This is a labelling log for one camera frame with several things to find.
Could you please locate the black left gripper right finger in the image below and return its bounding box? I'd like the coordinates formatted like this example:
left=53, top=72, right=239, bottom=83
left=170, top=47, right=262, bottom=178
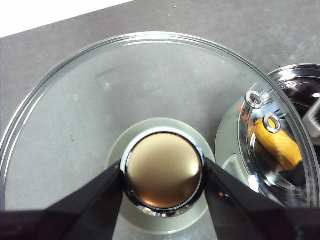
left=203, top=159, right=320, bottom=240

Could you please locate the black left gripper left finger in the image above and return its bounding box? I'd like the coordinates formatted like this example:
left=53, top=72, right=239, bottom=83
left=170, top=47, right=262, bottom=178
left=0, top=160, right=125, bottom=240

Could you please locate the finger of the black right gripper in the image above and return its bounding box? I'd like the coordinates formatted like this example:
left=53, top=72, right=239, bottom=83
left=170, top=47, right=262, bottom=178
left=281, top=161, right=310, bottom=191

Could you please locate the yellow corn cob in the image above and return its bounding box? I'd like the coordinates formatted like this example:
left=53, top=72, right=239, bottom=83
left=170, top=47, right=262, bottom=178
left=253, top=117, right=304, bottom=171

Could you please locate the glass lid with green knob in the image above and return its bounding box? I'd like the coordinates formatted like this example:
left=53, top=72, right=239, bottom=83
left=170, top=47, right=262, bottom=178
left=0, top=31, right=315, bottom=236

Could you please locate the sage green electric cooking pot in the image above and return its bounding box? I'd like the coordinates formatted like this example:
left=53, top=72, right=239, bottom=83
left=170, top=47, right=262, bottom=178
left=214, top=63, right=320, bottom=209

